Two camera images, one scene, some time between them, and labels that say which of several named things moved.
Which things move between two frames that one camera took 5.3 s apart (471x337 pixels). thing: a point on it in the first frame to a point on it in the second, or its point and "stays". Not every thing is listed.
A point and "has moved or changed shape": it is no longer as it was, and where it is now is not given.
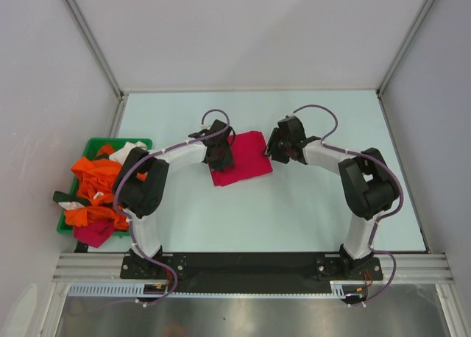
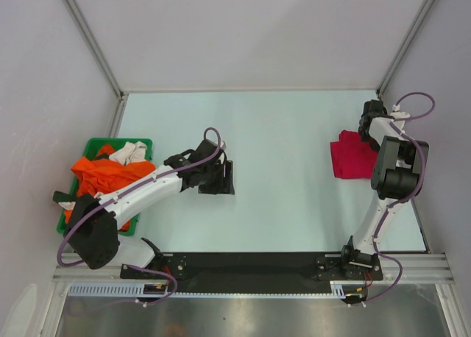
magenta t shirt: x=251 y=159 has moved or changed shape
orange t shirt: x=96 y=179 stays
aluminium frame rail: x=86 y=267 stays
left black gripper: x=226 y=162 to x=224 y=185
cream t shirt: x=121 y=154 stays
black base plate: x=249 y=272 stays
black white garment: x=70 y=201 stays
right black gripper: x=272 y=149 to x=374 y=146
